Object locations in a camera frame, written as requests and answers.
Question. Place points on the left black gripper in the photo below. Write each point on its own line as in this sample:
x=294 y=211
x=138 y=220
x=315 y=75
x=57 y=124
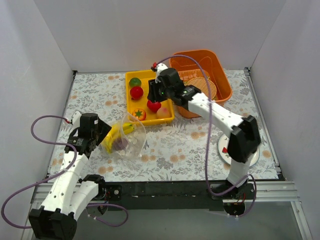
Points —
x=104 y=131

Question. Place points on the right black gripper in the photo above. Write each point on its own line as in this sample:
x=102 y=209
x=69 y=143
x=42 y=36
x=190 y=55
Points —
x=153 y=91

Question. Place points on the red fake apple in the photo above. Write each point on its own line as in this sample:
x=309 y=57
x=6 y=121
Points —
x=153 y=106

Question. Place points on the fake peach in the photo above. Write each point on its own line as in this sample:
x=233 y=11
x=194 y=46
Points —
x=163 y=113

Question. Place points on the purple fake eggplant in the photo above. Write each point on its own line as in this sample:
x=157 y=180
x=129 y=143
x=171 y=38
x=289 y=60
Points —
x=119 y=144

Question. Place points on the yellow green fake lemon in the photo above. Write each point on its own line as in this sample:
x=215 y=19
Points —
x=135 y=82

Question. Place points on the clear zip top bag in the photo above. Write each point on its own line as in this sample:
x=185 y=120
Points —
x=136 y=139

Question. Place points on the orange fake bell pepper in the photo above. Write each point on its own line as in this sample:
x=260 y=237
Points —
x=140 y=114

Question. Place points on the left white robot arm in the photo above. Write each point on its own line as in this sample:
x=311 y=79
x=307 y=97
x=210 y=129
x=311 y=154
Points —
x=56 y=218

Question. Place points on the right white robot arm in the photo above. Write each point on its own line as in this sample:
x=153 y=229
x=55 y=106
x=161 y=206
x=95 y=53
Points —
x=242 y=132

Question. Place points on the yellow fake banana bunch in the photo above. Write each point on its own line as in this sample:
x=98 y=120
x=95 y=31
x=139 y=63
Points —
x=115 y=133

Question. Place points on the green woven mat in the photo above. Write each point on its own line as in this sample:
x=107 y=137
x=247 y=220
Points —
x=187 y=75

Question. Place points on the orange plastic bin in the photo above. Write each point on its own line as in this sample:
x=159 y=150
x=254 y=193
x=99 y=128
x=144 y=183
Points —
x=204 y=60

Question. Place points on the round woven bamboo coaster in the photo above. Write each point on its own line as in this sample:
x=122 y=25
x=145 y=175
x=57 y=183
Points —
x=201 y=84

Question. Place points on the yellow plastic tray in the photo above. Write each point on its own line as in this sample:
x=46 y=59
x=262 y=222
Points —
x=151 y=117

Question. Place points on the floral tablecloth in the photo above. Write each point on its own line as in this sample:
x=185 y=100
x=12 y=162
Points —
x=172 y=152

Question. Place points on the white watermelon print plate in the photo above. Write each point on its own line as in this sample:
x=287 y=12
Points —
x=223 y=152

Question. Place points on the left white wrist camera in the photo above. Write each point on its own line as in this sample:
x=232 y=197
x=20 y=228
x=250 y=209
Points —
x=75 y=118

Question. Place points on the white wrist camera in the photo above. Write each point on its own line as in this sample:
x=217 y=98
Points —
x=158 y=68
x=75 y=118

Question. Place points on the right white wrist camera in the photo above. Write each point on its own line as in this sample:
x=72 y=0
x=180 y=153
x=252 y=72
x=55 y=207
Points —
x=158 y=68

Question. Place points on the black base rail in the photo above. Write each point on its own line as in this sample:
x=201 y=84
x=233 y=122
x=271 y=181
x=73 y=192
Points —
x=169 y=195

